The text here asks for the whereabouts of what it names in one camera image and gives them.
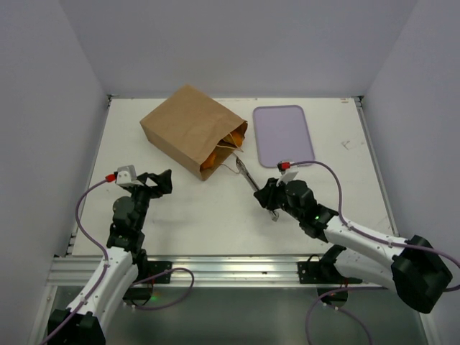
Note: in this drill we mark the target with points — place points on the lilac plastic tray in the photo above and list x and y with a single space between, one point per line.
281 133

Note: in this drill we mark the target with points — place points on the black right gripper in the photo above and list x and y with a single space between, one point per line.
272 194

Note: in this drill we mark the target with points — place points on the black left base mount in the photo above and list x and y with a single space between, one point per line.
140 295

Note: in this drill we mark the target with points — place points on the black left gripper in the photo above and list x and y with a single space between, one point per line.
163 187

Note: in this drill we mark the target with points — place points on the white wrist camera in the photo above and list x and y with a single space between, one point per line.
126 176
288 172

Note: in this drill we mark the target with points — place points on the orange fake baguette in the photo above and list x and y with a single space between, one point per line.
233 140

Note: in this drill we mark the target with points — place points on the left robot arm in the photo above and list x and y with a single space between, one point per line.
86 318

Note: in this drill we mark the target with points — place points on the orange fake bread loaf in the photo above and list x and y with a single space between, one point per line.
209 162

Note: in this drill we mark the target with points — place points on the metal kitchen tongs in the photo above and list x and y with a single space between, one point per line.
252 183

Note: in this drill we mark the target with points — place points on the aluminium mounting rail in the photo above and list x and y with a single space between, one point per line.
210 272

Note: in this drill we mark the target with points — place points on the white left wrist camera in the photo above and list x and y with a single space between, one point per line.
126 176

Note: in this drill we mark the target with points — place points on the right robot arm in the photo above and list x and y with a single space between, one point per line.
411 268

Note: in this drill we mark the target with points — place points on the brown paper bag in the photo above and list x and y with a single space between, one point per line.
188 126

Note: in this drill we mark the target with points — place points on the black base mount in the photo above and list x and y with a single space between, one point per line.
140 295
312 273

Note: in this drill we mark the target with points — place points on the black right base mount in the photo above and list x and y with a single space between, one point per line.
312 273

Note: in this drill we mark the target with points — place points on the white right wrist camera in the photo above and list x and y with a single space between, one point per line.
288 172

